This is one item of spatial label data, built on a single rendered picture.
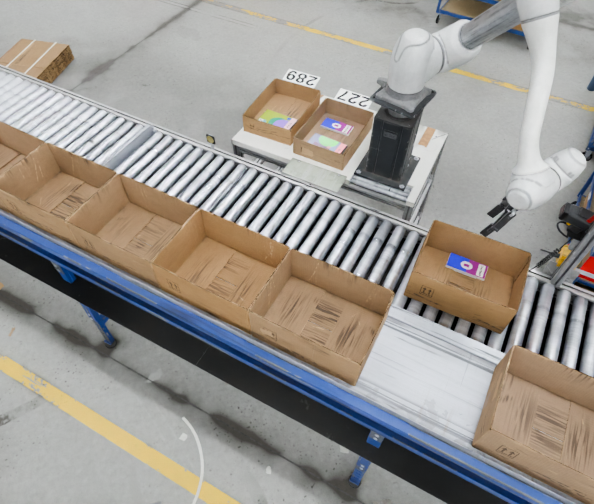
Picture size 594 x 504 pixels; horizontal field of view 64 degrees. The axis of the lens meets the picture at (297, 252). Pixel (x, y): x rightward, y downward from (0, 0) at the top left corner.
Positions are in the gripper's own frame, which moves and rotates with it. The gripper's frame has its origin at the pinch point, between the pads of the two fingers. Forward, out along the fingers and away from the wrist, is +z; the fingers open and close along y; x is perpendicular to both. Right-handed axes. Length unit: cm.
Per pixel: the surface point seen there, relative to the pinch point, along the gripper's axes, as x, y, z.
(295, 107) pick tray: 99, 58, 63
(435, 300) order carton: -0.9, -28.4, 22.3
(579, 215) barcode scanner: -23.0, 10.9, -16.7
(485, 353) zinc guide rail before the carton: -18, -47, 6
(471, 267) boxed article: -9.5, -3.9, 22.1
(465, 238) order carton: 0.5, 0.5, 14.7
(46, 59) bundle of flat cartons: 321, 92, 212
